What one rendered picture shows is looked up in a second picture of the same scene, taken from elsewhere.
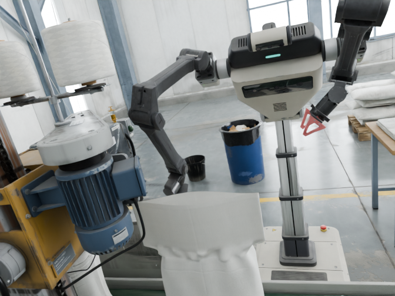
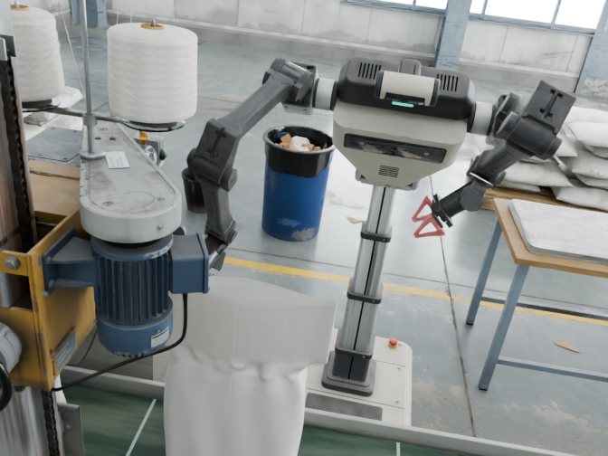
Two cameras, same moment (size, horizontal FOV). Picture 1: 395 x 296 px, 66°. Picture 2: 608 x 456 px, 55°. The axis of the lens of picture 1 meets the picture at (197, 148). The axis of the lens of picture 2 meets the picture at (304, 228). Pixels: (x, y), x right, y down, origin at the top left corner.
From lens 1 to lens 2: 46 cm
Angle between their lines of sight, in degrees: 15
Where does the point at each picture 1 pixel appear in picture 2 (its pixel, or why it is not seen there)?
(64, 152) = (128, 229)
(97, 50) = (186, 82)
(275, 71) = (399, 128)
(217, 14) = not seen: outside the picture
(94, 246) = (124, 346)
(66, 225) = (73, 305)
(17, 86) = (40, 88)
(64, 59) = (139, 86)
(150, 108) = (225, 163)
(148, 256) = not seen: hidden behind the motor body
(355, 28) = (517, 151)
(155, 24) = not seen: outside the picture
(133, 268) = (94, 356)
